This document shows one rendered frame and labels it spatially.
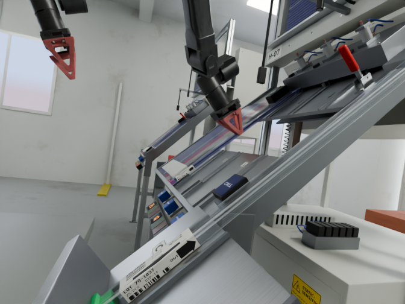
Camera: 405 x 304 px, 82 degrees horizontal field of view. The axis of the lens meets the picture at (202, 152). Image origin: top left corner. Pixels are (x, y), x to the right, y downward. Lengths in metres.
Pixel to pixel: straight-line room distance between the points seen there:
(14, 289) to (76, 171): 4.01
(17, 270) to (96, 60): 4.19
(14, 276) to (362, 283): 0.64
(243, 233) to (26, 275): 0.36
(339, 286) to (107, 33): 4.54
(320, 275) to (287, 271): 0.11
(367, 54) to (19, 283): 0.81
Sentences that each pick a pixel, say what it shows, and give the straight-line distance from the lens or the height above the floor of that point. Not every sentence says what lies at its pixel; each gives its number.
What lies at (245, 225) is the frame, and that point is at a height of 0.74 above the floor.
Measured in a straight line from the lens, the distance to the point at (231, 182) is 0.37.
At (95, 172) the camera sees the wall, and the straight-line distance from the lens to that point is 4.40.
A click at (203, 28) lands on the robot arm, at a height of 1.12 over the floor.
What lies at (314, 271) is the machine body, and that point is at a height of 0.60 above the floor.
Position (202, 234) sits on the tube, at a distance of 0.18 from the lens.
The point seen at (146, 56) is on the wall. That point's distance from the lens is 4.58.
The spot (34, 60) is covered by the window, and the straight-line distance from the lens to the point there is 4.70.
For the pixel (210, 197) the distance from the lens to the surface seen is 0.46.
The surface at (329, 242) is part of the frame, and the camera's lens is 0.76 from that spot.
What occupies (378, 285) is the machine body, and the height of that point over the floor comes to 0.61.
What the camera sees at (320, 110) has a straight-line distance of 0.62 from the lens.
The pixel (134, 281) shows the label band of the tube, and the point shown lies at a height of 0.75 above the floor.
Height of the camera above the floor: 0.84
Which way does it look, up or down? 1 degrees down
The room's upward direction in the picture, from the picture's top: 8 degrees clockwise
